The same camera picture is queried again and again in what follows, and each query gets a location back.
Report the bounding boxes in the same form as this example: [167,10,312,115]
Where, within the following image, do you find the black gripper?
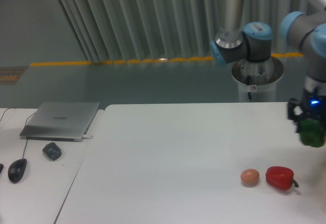
[287,88,325,133]

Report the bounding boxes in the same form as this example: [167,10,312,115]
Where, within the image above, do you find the green bell pepper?
[299,118,325,148]

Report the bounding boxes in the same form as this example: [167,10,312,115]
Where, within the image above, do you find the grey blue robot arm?
[210,0,325,134]

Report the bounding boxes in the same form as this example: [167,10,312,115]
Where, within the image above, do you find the red bell pepper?
[265,166,299,191]

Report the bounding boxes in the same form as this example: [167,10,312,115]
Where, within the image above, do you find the brown egg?
[240,169,260,187]

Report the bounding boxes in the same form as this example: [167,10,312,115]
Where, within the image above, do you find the grey pleated curtain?
[59,0,308,63]

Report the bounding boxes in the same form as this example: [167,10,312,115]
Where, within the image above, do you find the silver closed laptop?
[20,102,100,142]

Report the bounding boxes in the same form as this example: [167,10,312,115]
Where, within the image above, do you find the small black plastic case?
[42,142,62,161]

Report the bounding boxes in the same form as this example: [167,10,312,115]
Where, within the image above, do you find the black computer mouse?
[8,158,28,184]

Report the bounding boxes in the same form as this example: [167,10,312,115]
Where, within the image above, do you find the black keyboard corner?
[0,163,4,174]

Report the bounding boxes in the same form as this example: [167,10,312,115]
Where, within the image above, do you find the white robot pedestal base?
[231,57,284,102]

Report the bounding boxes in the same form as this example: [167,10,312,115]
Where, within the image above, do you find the black laptop cable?
[0,107,38,123]

